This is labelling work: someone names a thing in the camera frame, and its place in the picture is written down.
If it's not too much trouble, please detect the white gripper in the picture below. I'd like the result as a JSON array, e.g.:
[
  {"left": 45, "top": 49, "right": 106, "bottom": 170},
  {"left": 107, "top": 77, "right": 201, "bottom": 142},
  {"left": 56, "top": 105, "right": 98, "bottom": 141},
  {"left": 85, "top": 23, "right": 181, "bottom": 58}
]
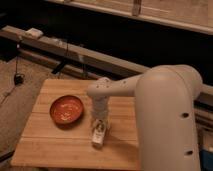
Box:
[{"left": 90, "top": 97, "right": 111, "bottom": 136}]

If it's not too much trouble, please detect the small white labelled bottle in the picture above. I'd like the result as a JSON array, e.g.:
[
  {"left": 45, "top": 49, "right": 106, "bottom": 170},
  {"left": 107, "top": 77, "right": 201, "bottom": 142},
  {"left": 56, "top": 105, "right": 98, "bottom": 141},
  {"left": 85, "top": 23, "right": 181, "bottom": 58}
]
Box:
[{"left": 92, "top": 119, "right": 106, "bottom": 148}]

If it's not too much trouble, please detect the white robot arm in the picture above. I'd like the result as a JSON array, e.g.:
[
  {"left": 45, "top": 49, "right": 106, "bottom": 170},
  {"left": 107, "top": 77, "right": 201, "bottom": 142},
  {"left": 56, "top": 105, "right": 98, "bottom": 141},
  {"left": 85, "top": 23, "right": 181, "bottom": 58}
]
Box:
[{"left": 87, "top": 65, "right": 203, "bottom": 171}]

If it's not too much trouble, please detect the orange ceramic bowl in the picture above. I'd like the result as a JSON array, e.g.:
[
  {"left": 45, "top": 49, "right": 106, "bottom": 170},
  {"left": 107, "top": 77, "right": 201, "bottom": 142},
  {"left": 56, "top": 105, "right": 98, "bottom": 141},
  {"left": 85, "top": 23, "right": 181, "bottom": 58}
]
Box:
[{"left": 49, "top": 95, "right": 84, "bottom": 125}]

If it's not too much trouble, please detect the wooden board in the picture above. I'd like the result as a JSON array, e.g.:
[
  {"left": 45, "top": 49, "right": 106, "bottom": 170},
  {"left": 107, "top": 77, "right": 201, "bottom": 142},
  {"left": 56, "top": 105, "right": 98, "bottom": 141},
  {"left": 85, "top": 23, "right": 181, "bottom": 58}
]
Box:
[{"left": 11, "top": 79, "right": 140, "bottom": 171}]

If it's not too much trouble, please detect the small white box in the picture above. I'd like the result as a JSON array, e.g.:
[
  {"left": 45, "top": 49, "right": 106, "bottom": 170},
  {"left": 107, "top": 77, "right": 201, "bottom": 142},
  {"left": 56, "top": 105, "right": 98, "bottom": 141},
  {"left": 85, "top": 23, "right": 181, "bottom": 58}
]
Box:
[{"left": 26, "top": 28, "right": 43, "bottom": 38}]

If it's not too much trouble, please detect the long wooden beam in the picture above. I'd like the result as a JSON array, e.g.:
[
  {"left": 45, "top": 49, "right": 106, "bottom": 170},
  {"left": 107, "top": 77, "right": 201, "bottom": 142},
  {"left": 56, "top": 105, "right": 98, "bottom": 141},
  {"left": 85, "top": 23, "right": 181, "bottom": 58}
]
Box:
[{"left": 0, "top": 25, "right": 213, "bottom": 108}]

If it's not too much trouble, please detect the upper wooden shelf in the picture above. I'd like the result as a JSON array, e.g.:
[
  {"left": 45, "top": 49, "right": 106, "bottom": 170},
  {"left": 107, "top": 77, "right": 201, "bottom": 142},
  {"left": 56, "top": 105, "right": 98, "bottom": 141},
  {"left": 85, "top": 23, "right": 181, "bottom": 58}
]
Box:
[{"left": 47, "top": 0, "right": 213, "bottom": 35}]

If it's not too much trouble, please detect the black cable with plug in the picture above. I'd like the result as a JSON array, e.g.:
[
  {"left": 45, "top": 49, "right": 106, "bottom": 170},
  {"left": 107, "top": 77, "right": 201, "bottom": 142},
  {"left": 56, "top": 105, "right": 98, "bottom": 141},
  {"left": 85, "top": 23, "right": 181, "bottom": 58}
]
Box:
[{"left": 0, "top": 35, "right": 26, "bottom": 104}]

